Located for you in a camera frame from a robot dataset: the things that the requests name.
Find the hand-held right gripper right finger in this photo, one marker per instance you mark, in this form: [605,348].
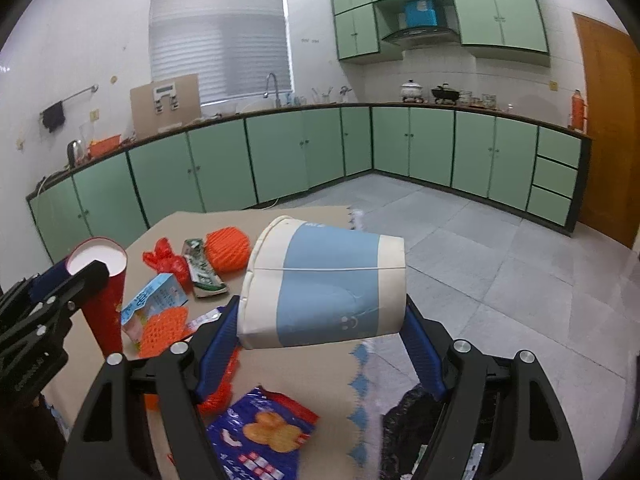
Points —
[422,355]

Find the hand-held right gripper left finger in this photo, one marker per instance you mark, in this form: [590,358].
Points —
[220,345]

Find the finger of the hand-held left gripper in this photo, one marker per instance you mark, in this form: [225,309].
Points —
[85,282]
[50,276]

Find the small white wrapper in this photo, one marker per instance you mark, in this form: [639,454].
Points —
[205,319]

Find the red paper cup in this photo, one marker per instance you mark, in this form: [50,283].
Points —
[105,315]

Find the light blue carton box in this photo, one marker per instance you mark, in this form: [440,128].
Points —
[150,297]

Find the green snack packet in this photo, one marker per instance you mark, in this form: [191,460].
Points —
[200,270]

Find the red plastic bag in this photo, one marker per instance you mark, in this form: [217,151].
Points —
[162,257]

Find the large orange foam net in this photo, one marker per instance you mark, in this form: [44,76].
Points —
[227,250]

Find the blue snack packet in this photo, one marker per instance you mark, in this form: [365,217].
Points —
[265,430]

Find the white and blue paper bucket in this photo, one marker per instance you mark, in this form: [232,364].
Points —
[320,285]

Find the beige tablecloth with blue trim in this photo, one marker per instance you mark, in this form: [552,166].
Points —
[300,380]

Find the metal kettle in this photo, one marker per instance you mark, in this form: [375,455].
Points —
[75,154]

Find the orange plastic basket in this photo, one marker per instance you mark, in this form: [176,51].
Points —
[105,146]

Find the dark towel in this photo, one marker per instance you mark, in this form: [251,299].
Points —
[53,116]

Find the cardboard box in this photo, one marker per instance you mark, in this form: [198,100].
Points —
[145,110]

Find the green base cabinets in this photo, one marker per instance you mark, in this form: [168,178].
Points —
[280,150]

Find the stack of bowls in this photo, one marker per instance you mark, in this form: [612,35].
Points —
[465,97]

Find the black wok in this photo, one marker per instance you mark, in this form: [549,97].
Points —
[445,94]

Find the glass jars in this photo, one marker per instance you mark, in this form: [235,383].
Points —
[488,101]

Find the white pot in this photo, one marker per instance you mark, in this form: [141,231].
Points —
[411,91]

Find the metal faucet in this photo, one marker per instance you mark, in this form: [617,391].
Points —
[272,85]

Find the utensil holder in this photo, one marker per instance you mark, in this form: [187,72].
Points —
[324,96]

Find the white window blind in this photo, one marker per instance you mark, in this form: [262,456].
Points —
[220,45]

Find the wooden door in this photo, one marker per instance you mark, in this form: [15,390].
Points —
[610,135]

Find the orange thermos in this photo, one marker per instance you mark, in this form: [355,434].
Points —
[577,110]

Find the range hood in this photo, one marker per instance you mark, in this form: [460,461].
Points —
[420,36]

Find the metal towel rail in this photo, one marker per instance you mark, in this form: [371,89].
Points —
[75,95]

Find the green wall cabinets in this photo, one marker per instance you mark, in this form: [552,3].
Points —
[500,10]

